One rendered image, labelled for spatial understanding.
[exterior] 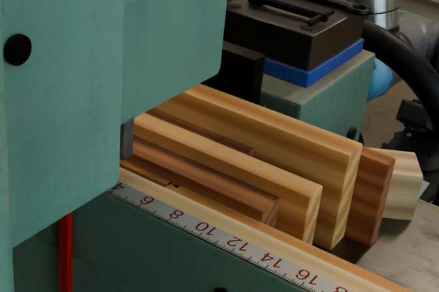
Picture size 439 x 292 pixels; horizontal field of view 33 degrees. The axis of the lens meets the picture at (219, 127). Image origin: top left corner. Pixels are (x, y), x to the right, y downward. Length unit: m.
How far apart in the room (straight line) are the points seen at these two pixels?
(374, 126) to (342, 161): 2.24
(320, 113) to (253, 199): 0.15
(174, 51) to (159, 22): 0.03
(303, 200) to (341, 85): 0.17
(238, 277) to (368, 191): 0.13
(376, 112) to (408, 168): 2.28
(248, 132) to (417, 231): 0.14
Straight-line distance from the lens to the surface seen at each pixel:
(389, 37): 0.72
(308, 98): 0.54
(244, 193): 0.44
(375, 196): 0.48
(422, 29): 1.05
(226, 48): 0.51
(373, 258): 0.49
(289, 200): 0.44
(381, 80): 0.93
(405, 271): 0.49
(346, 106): 0.61
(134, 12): 0.37
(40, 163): 0.29
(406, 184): 0.52
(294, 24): 0.56
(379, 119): 2.75
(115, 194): 0.42
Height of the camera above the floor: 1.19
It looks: 28 degrees down
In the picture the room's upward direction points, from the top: 6 degrees clockwise
